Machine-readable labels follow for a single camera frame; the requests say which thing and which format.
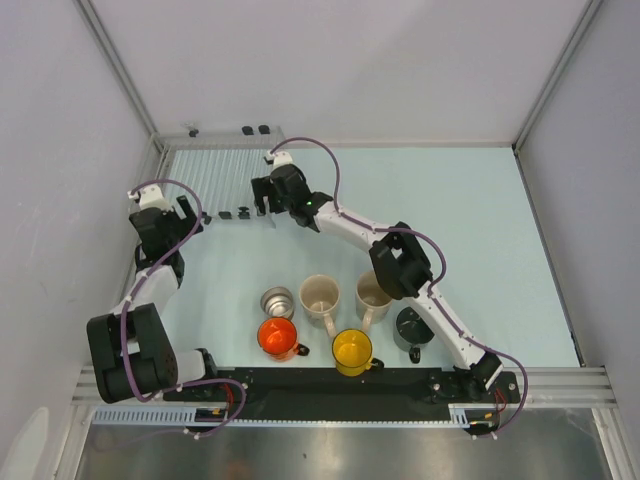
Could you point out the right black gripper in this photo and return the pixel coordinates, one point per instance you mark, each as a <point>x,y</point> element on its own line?
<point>265,187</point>

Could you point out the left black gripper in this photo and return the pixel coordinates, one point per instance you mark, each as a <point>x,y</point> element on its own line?
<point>186,225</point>

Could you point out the metal wire dish rack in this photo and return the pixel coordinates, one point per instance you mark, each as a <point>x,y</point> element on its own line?
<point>219,167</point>

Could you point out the beige mug coral print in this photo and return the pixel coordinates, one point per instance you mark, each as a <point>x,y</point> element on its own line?
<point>320,297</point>

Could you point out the beige mug blue print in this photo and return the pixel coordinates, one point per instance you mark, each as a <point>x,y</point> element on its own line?
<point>372,302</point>

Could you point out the yellow mug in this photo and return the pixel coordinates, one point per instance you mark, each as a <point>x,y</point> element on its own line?
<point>352,351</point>

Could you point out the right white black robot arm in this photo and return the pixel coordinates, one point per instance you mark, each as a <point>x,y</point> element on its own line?
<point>401,266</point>

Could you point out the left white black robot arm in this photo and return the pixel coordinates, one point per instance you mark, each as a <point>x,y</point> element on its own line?
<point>130,342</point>

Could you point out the small steel cup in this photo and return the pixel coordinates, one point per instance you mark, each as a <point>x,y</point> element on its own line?
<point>278,302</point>

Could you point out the orange mug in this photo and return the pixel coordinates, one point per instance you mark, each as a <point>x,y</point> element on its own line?
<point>278,338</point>

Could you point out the dark green mug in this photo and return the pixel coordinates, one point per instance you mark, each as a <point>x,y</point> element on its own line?
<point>411,334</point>

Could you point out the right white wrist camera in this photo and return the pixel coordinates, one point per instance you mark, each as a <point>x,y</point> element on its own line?
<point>278,159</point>

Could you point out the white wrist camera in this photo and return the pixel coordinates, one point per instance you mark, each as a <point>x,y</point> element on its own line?
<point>278,159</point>
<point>150,196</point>

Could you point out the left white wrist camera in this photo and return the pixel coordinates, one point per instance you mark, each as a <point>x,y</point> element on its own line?
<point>150,196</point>

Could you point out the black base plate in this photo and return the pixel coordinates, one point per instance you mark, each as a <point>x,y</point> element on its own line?
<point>299,406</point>

